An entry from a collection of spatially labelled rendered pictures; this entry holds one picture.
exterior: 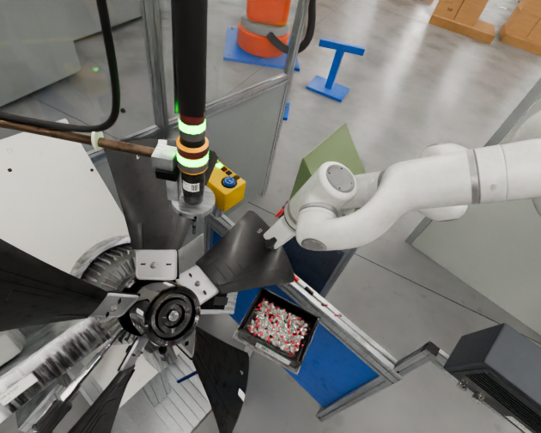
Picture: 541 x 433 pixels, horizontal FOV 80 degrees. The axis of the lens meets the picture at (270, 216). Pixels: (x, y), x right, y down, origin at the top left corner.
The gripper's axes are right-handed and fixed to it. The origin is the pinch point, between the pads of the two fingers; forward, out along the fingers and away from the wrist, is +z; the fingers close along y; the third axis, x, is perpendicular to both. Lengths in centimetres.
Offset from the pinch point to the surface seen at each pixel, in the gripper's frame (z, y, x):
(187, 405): 105, 28, 29
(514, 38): 103, -779, -1
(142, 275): -1.9, 30.7, -12.1
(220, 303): 15.8, 16.0, 3.0
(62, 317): -2.8, 46.0, -14.0
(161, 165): -31.8, 25.9, -17.6
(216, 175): 19.7, -13.0, -30.5
